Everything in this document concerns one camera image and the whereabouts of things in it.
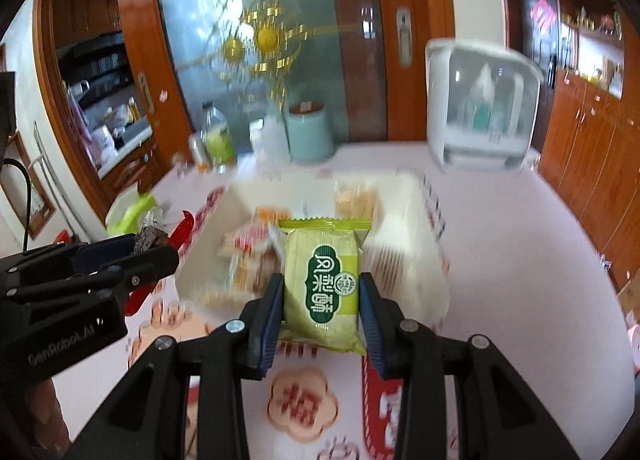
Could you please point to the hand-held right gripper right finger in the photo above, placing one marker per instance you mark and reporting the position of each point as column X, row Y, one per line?
column 372, row 325

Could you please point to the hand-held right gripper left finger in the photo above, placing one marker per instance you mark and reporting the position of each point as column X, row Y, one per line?
column 270, row 320

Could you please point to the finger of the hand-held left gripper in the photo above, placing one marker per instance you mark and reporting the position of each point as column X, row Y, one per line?
column 130, row 270
column 60, row 257

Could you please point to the dark foil snack packet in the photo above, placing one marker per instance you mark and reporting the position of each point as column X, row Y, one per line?
column 150, row 239

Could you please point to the green snack packet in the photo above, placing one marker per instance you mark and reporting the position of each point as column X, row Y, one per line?
column 322, row 285

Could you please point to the pile of mixed snack packets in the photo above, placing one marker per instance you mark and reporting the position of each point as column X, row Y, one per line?
column 250, row 250

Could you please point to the white plastic basket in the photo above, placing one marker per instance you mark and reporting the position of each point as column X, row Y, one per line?
column 400, row 250

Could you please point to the green tissue box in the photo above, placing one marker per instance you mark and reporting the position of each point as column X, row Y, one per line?
column 132, row 212

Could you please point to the red snack packet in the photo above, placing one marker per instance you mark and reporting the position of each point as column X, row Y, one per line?
column 182, row 230

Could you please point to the green-labelled plastic bottle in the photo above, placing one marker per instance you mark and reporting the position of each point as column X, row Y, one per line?
column 219, row 140

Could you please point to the mint green container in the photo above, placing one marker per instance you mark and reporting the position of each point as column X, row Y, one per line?
column 309, row 133

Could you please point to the white countertop cabinet appliance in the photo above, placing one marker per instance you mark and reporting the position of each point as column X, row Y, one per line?
column 482, row 110

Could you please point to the orange wooden cabinet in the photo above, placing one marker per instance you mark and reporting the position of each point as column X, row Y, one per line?
column 585, row 155

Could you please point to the frosted glass sliding door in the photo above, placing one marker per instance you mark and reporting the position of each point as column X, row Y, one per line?
column 310, row 5

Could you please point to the wooden shelf with ornaments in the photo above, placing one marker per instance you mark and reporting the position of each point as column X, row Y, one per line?
column 590, row 25

